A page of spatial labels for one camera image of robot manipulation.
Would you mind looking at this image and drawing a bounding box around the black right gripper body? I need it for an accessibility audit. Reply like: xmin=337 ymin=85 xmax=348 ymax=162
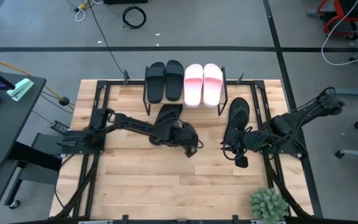
xmin=233 ymin=129 xmax=261 ymax=154

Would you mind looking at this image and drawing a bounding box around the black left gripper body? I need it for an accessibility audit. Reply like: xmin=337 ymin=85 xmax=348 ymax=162
xmin=166 ymin=123 xmax=199 ymax=147

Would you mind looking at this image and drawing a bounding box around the black strappy sandal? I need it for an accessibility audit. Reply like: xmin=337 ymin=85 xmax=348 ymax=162
xmin=154 ymin=104 xmax=183 ymax=135
xmin=224 ymin=97 xmax=250 ymax=147

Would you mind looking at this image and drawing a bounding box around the pink slide slipper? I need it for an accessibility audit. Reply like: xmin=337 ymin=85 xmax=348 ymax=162
xmin=202 ymin=63 xmax=224 ymax=109
xmin=183 ymin=63 xmax=204 ymax=109

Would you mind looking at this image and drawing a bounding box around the black slide slipper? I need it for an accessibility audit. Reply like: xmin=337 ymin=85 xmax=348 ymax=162
xmin=145 ymin=62 xmax=167 ymax=105
xmin=165 ymin=60 xmax=185 ymax=101

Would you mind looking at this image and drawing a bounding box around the green artificial plant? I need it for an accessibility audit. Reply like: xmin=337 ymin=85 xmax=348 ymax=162
xmin=249 ymin=187 xmax=290 ymax=223

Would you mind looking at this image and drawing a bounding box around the black power adapter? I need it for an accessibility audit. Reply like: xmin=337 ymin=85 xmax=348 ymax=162
xmin=50 ymin=120 xmax=71 ymax=135

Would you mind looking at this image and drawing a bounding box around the mint green stapler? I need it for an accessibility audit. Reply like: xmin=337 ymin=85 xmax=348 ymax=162
xmin=6 ymin=78 xmax=35 ymax=102

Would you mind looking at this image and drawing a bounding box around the black desk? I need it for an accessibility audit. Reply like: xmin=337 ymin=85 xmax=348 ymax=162
xmin=0 ymin=72 xmax=62 ymax=224

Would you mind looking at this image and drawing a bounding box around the red and black cart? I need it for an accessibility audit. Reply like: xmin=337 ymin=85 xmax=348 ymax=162
xmin=306 ymin=0 xmax=358 ymax=40

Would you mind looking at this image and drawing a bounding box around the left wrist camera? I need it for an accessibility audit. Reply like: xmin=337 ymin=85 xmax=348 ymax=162
xmin=184 ymin=145 xmax=199 ymax=159

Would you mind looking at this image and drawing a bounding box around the wooden shelf with black frame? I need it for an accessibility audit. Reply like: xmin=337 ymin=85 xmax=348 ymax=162
xmin=142 ymin=66 xmax=229 ymax=116

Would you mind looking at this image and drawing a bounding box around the black cable bundle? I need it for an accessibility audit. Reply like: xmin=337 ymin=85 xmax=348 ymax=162
xmin=54 ymin=154 xmax=99 ymax=218
xmin=263 ymin=155 xmax=311 ymax=218

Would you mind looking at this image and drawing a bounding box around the black metal table frame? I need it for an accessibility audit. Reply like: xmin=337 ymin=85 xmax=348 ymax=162
xmin=61 ymin=70 xmax=310 ymax=224

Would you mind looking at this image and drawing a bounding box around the long black floor cable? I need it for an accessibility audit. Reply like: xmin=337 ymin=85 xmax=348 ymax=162
xmin=86 ymin=0 xmax=126 ymax=76

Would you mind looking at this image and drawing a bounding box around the long white cable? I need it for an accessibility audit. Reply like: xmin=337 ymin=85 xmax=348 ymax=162
xmin=321 ymin=0 xmax=358 ymax=67

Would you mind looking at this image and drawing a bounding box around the coiled black cable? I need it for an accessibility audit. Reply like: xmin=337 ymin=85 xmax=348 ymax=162
xmin=122 ymin=6 xmax=147 ymax=29

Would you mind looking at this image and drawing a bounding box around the short white cable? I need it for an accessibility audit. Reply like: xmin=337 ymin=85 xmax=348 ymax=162
xmin=75 ymin=6 xmax=87 ymax=23

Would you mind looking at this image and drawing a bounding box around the orange cable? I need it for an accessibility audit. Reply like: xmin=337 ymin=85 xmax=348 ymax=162
xmin=0 ymin=53 xmax=74 ymax=110

